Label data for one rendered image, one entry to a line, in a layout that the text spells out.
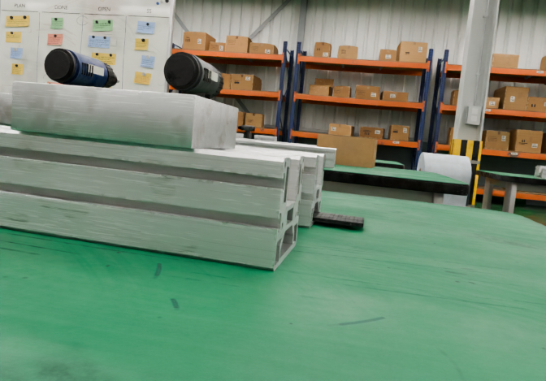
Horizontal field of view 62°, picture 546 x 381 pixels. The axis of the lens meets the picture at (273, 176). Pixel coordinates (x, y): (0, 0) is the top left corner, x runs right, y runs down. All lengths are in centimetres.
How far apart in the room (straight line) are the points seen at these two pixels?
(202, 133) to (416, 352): 22
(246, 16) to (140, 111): 1131
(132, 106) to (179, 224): 10
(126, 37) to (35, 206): 336
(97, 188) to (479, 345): 29
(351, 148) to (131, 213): 207
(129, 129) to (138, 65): 330
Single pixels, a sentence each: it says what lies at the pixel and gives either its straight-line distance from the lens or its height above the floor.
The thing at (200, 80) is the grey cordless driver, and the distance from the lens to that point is 73.
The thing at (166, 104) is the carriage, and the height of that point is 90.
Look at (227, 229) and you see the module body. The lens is 35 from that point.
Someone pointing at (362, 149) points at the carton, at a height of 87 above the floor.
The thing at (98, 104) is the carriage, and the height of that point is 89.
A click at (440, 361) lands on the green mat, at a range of 25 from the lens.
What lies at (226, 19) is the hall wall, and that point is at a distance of 1179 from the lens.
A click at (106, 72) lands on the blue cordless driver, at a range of 94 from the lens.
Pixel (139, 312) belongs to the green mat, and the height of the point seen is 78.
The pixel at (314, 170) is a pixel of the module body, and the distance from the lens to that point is 53.
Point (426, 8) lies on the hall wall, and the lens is 1139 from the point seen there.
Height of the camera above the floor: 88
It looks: 5 degrees down
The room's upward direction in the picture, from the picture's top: 5 degrees clockwise
